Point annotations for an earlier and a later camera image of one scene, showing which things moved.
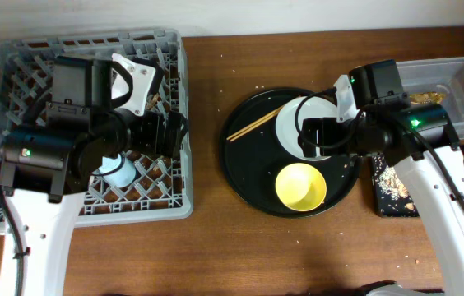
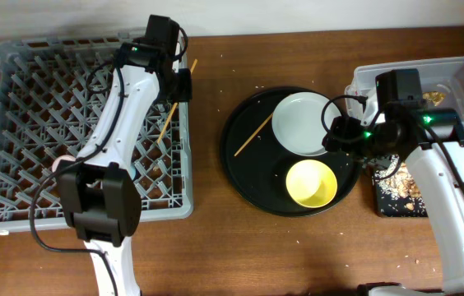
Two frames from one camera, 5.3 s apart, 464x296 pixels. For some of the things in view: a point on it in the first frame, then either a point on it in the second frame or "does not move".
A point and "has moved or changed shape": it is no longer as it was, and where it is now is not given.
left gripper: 152,143 to 186,94
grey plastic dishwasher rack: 20,84 does not move
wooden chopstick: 254,122 to 172,112
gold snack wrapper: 431,98 has moved or changed shape
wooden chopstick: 255,126 to 254,134
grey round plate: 290,122 does not move
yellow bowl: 300,187 has moved or changed shape
